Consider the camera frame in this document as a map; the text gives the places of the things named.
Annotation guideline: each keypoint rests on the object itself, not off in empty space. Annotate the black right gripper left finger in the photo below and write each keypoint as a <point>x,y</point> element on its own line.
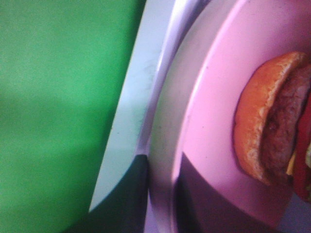
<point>124,209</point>

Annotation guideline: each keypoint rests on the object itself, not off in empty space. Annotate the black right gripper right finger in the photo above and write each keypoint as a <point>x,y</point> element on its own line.
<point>202,209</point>

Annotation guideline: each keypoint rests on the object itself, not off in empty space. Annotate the burger with sesame-free bun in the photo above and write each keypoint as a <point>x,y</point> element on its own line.
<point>272,130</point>

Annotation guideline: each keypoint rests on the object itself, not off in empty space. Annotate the pink round plate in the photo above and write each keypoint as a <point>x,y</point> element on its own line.
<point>196,107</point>

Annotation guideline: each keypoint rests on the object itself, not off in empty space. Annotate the white microwave oven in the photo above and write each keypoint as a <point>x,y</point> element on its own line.
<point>163,25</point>

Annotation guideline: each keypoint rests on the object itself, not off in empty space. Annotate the green table cloth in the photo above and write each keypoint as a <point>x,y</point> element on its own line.
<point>62,66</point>

